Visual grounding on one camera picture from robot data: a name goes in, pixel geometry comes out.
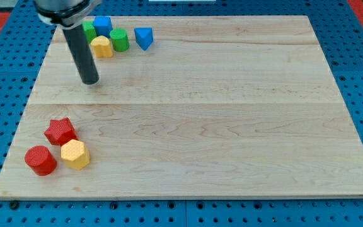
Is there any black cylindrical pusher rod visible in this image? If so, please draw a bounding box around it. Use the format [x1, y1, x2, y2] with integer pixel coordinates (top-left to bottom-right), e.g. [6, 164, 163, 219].
[63, 25, 100, 84]

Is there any red star block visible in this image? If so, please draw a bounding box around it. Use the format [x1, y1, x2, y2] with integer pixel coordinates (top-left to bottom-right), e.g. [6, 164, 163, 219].
[44, 117, 78, 146]

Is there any green cube block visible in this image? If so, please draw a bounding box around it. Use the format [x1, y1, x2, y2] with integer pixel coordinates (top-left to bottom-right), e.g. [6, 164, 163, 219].
[82, 21, 97, 44]

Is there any yellow heart block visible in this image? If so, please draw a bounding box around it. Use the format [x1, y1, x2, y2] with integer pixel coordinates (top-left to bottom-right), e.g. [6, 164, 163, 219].
[91, 35, 113, 58]

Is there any blue pentagon block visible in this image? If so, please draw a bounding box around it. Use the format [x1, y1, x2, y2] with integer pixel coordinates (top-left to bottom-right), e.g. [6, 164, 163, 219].
[93, 16, 113, 38]

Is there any green cylinder block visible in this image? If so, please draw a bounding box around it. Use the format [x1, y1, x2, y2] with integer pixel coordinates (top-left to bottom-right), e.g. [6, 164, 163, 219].
[110, 28, 129, 52]

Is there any blue triangle block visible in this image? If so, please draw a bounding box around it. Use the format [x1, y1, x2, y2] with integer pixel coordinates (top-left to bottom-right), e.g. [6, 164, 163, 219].
[134, 27, 154, 50]

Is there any yellow hexagon block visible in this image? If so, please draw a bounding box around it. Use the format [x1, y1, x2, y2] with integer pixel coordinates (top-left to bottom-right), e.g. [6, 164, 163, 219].
[60, 139, 90, 170]

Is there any red cylinder block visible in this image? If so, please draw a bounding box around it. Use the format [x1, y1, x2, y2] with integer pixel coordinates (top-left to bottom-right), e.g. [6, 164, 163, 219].
[25, 145, 57, 176]

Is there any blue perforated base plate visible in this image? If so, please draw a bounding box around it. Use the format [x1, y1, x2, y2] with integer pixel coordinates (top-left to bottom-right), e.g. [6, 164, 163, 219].
[0, 1, 363, 226]

